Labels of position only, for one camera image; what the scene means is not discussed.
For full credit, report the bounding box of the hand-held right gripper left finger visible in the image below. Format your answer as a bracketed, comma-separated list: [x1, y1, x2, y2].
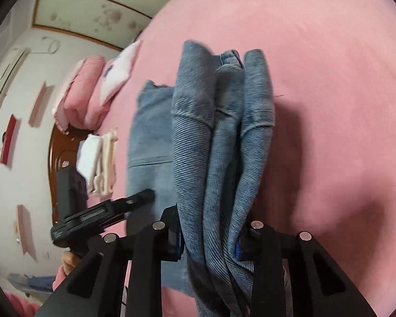
[36, 206, 186, 317]

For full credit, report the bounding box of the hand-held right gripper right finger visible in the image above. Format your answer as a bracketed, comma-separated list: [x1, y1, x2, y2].
[237, 221, 377, 317]

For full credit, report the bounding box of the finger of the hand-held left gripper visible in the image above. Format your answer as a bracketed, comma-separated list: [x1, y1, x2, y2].
[101, 189, 155, 220]

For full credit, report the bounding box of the blue denim jacket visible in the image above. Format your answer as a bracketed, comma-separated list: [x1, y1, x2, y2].
[125, 40, 293, 317]

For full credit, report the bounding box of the person's left forearm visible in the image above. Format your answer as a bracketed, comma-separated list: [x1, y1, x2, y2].
[51, 266, 74, 294]

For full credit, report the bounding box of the person's left hand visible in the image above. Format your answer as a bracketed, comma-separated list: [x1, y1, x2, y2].
[61, 250, 84, 275]

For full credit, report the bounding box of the brown wooden headboard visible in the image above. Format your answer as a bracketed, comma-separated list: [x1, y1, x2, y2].
[48, 124, 98, 225]

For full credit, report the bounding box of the white folded towel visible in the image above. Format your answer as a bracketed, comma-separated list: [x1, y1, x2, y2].
[77, 134, 103, 195]

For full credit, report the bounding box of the cream folded cloth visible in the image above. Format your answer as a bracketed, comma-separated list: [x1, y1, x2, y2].
[87, 128, 119, 195]

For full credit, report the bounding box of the pink folded quilt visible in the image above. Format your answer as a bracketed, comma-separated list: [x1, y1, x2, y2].
[52, 55, 114, 132]

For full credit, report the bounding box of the white air conditioner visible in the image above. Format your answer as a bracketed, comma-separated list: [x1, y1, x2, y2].
[0, 48, 31, 111]

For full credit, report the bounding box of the pale pillow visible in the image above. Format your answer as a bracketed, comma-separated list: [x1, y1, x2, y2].
[99, 40, 143, 107]

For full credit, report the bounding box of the pink bed sheet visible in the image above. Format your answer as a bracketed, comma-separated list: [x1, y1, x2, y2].
[86, 0, 396, 317]

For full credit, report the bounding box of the pink wall shelf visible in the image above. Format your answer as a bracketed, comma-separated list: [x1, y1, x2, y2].
[14, 204, 38, 262]
[29, 81, 55, 128]

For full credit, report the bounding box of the red wall shelf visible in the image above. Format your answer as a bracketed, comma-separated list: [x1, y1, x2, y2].
[0, 114, 22, 166]

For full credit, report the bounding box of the wire wall hook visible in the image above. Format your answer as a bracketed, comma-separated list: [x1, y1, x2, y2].
[40, 36, 62, 55]

